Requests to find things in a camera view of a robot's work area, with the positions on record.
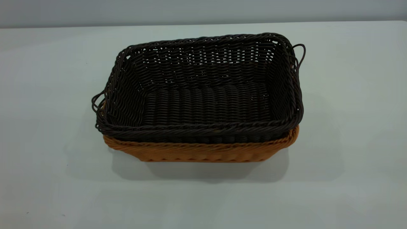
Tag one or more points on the dark brown wicker basket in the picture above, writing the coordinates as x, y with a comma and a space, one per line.
203, 105

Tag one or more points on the light brown wicker basket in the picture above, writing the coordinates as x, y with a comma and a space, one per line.
203, 152

